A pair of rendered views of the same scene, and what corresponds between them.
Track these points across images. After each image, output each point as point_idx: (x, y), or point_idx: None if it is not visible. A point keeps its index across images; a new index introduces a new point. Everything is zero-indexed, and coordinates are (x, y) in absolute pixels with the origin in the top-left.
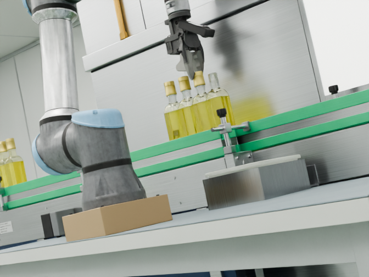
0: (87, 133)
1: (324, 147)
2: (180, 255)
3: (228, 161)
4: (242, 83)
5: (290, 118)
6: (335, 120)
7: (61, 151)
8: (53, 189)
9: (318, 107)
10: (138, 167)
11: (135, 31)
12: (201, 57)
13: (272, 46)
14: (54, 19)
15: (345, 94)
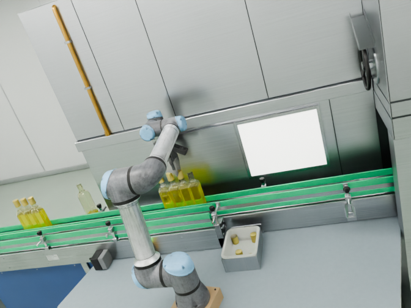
0: (180, 279)
1: (266, 217)
2: None
3: (217, 230)
4: (200, 167)
5: (244, 201)
6: (271, 203)
7: (159, 285)
8: (87, 237)
9: (261, 198)
10: (153, 228)
11: (115, 130)
12: (178, 160)
13: (219, 150)
14: (132, 206)
15: (263, 176)
